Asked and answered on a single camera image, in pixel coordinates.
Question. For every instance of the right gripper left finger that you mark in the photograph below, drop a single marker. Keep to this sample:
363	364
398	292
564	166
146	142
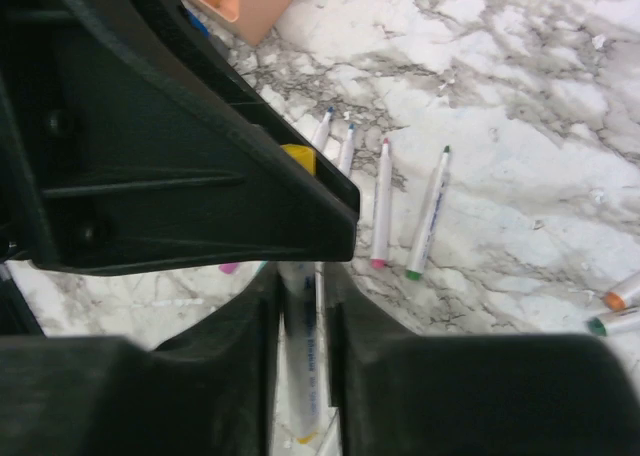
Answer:
209	390

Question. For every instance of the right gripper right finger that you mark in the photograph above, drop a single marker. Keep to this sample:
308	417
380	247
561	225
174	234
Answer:
400	393

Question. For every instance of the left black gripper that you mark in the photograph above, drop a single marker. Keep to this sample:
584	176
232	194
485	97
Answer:
27	99

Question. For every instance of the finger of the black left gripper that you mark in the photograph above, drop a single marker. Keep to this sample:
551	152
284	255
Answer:
179	162

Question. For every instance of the magenta pen cap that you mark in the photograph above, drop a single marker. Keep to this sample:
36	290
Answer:
229	268

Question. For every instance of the pink marker pen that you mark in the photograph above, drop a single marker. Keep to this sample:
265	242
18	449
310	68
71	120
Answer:
382	209

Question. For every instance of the yellow marker pen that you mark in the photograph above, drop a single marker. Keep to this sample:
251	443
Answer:
301	347

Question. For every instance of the cyan marker pen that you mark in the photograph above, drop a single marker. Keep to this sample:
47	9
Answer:
321	134

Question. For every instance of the light blue marker pen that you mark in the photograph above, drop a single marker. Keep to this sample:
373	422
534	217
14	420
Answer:
347	151

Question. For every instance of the dark green marker pen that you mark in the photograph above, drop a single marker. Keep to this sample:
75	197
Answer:
613	323

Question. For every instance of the brown marker pen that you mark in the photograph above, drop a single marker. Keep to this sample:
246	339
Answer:
624	294

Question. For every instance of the blue round stamp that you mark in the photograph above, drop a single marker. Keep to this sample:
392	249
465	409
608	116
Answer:
216	41

